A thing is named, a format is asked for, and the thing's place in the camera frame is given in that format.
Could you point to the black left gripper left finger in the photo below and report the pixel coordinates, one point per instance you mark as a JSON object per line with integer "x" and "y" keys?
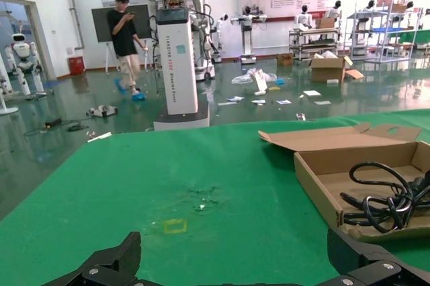
{"x": 117, "y": 259}

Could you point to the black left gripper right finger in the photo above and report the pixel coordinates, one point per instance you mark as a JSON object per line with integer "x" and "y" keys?
{"x": 363, "y": 259}

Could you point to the open brown cardboard box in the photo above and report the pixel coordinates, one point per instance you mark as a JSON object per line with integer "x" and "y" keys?
{"x": 319, "y": 161}

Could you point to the small white box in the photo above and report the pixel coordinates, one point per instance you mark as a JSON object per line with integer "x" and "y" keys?
{"x": 332, "y": 81}

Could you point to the green tablecloth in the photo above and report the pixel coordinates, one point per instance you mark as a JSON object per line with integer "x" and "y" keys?
{"x": 168, "y": 178}

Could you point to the white plastic strip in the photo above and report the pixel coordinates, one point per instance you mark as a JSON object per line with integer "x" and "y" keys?
{"x": 99, "y": 137}

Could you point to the white floor device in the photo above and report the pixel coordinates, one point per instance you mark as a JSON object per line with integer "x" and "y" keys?
{"x": 100, "y": 111}

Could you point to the black power strip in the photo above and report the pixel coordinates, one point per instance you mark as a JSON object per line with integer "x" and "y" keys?
{"x": 53, "y": 121}

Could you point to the metal table clamp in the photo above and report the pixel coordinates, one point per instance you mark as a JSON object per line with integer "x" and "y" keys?
{"x": 300, "y": 117}

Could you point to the white paper sheet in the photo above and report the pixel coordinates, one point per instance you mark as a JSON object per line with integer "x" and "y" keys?
{"x": 312, "y": 93}

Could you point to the blue white leaflet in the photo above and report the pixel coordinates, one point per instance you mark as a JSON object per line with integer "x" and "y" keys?
{"x": 235, "y": 99}
{"x": 258, "y": 101}
{"x": 284, "y": 101}

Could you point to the large open brown carton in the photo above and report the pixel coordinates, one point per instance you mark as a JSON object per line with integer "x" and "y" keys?
{"x": 327, "y": 71}

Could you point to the blue crumpled item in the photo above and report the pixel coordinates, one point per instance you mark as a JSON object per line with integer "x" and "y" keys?
{"x": 279, "y": 81}

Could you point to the red bin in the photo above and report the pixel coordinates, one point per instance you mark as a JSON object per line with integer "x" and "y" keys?
{"x": 76, "y": 65}

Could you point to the white tower robot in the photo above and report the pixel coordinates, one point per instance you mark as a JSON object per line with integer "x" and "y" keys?
{"x": 178, "y": 64}

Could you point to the white paper bag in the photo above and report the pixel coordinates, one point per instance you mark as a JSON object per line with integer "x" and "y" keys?
{"x": 260, "y": 81}

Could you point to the white wheeled robot with arms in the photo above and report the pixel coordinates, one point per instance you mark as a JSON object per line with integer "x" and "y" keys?
{"x": 205, "y": 72}

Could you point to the printed brown carton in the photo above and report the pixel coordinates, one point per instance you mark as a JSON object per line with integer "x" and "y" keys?
{"x": 284, "y": 59}

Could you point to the clear plastic bag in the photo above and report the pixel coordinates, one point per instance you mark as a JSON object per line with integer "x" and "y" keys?
{"x": 242, "y": 79}

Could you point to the person with beige trousers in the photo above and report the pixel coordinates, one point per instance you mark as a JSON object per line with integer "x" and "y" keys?
{"x": 122, "y": 37}

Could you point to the metal shelf rack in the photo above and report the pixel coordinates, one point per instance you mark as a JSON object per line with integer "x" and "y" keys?
{"x": 386, "y": 30}

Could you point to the green covered table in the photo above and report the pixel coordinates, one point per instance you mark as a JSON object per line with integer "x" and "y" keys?
{"x": 420, "y": 36}

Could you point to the white humanoid robot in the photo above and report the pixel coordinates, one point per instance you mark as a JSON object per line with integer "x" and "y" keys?
{"x": 21, "y": 49}

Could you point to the grey rack table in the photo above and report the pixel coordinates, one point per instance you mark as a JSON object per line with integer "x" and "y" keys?
{"x": 314, "y": 32}

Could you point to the dark display board on stand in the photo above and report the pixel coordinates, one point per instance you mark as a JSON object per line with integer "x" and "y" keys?
{"x": 99, "y": 24}

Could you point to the closed brown carton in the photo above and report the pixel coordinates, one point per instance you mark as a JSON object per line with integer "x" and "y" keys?
{"x": 325, "y": 23}

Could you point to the white black-headed robot torso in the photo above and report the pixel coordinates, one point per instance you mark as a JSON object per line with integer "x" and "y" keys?
{"x": 303, "y": 17}
{"x": 369, "y": 5}
{"x": 332, "y": 13}
{"x": 409, "y": 5}

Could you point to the white robot on wheeled base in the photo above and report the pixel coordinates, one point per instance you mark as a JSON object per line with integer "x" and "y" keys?
{"x": 219, "y": 31}

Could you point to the white robot with spread arms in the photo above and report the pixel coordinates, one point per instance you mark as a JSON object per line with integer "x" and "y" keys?
{"x": 247, "y": 36}

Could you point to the small brown carton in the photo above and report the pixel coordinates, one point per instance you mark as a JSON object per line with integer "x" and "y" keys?
{"x": 399, "y": 8}

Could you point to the white hoist frame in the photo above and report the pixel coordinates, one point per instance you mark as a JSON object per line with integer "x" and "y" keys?
{"x": 5, "y": 79}

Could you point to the grey wall pipe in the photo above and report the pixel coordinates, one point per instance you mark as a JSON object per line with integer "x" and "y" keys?
{"x": 72, "y": 4}

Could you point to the grey door frame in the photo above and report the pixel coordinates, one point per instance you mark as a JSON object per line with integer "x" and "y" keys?
{"x": 32, "y": 3}

